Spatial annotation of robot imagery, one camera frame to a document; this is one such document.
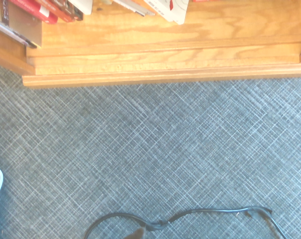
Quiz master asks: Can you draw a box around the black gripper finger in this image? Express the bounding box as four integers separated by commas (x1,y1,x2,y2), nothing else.
123,227,146,239

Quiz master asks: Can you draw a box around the wooden bookshelf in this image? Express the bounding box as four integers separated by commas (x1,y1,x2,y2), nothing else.
0,0,301,88

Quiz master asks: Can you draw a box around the white book with red mark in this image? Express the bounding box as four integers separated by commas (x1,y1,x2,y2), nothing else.
143,0,190,26

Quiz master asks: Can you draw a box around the dark brown book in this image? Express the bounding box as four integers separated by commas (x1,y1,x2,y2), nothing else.
49,0,84,22

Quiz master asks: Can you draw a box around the grey white thin book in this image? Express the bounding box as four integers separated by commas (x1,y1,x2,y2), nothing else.
112,0,156,17

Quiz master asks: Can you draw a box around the thin orange book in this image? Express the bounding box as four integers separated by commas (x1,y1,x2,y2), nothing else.
132,0,154,12

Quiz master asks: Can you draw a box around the orange red book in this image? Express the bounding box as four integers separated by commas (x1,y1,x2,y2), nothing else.
34,0,77,23

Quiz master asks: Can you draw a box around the plain white book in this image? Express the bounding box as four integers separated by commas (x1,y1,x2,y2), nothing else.
67,0,94,15

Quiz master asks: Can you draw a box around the red cover book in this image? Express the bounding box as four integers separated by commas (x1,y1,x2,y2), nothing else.
8,0,59,25

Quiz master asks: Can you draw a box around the black taped cable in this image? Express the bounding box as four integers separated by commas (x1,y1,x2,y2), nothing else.
84,205,288,239

